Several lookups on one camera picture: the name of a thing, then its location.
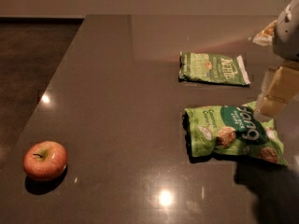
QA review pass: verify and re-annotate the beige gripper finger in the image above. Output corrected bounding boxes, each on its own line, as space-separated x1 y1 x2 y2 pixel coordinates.
254 61 299 118
253 20 277 46

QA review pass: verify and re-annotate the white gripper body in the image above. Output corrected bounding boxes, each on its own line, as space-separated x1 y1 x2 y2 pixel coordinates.
273 0 299 61

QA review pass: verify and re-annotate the green jalapeno chip bag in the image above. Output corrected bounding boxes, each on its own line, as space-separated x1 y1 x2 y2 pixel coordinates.
178 52 250 86

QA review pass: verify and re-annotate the green coconut crunch snack bag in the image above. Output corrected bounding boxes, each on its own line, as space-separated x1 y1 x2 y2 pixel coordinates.
183 102 288 166

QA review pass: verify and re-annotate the red apple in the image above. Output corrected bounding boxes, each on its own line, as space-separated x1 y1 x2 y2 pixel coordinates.
22 141 67 182

